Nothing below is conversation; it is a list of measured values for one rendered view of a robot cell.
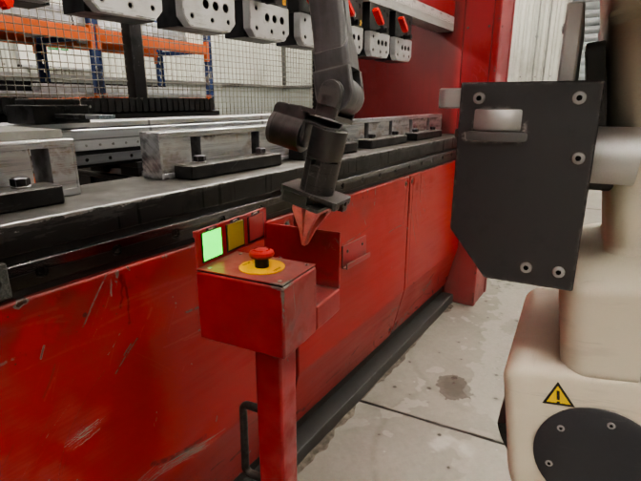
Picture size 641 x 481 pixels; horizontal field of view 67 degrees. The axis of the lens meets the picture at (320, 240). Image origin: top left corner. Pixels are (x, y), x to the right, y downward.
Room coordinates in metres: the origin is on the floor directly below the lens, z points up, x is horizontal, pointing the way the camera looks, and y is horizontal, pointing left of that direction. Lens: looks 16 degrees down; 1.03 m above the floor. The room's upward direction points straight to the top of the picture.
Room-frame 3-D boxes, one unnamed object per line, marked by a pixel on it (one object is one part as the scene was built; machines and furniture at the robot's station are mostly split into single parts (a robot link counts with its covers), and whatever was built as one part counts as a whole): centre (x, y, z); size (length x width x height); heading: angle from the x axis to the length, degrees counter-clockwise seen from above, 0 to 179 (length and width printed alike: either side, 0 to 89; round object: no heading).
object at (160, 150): (1.70, -0.11, 0.92); 1.67 x 0.06 x 0.10; 147
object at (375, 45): (1.79, -0.17, 1.26); 0.15 x 0.09 x 0.17; 147
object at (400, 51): (1.96, -0.28, 1.26); 0.15 x 0.09 x 0.17; 147
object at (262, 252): (0.71, 0.09, 0.79); 0.04 x 0.04 x 0.04
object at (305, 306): (0.76, 0.08, 0.75); 0.20 x 0.16 x 0.18; 153
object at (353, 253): (1.41, -0.11, 0.59); 0.15 x 0.02 x 0.07; 147
